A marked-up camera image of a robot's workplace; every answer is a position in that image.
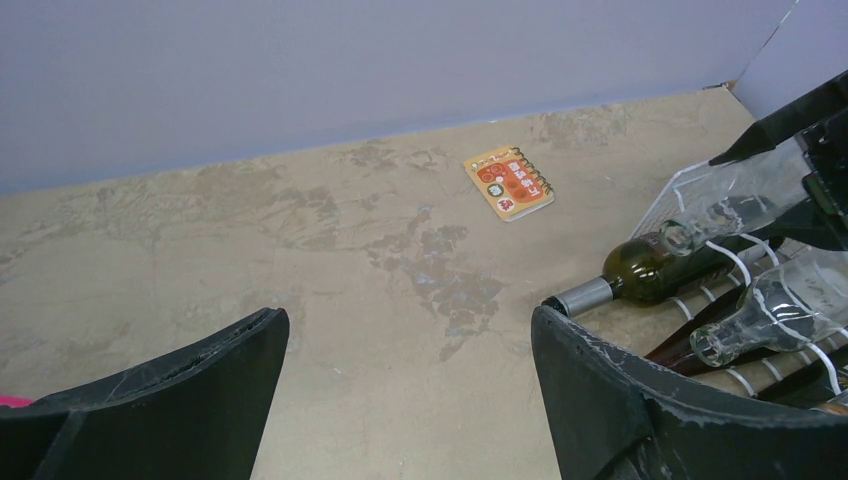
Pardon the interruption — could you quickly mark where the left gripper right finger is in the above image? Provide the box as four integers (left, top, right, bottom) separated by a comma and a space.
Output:
531, 306, 847, 479

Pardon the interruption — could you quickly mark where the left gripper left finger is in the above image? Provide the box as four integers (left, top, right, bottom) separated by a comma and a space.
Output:
1, 308, 290, 479

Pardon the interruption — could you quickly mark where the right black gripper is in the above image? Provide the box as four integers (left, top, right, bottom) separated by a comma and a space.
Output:
708, 71, 847, 251

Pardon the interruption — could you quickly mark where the clear square glass bottle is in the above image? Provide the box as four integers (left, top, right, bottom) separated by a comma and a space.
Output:
658, 138, 810, 256

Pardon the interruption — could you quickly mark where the red-edged whiteboard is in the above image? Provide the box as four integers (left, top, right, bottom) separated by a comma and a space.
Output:
0, 395, 33, 408

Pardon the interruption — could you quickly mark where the white wire wine rack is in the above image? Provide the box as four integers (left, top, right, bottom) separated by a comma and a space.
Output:
629, 158, 848, 399

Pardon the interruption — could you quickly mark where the green bottle silver cap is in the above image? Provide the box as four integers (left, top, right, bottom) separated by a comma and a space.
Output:
542, 232, 737, 318

